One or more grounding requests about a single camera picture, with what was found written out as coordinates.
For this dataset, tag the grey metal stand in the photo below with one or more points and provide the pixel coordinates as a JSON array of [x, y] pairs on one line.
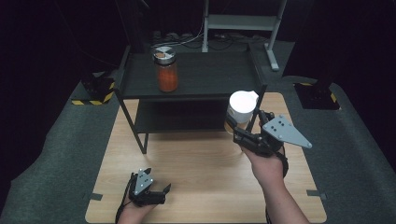
[[243, 23]]

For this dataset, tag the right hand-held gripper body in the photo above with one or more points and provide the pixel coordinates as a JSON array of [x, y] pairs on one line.
[[274, 133]]

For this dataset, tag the black box with yellow-striped tape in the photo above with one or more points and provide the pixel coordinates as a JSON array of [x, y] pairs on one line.
[[96, 90], [317, 95]]

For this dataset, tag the white-lidded clear jar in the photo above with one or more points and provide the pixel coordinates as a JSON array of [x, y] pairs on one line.
[[242, 104]]

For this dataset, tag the person's left hand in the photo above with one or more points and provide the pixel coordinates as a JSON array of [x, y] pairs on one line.
[[135, 213]]

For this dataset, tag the grey felt cloth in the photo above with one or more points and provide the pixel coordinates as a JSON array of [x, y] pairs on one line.
[[53, 155]]

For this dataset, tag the orange-filled jar with metal lid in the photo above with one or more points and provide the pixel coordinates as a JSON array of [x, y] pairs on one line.
[[166, 74]]

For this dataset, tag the black two-tier metal shelf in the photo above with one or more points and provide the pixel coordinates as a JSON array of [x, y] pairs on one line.
[[202, 74]]

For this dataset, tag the grey tape strip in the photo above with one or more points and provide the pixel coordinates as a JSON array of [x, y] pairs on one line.
[[316, 193], [96, 196]]

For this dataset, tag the person's right hand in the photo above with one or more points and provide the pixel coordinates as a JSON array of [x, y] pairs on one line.
[[266, 168]]

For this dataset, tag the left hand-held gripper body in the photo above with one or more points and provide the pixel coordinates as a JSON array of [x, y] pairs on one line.
[[144, 189]]

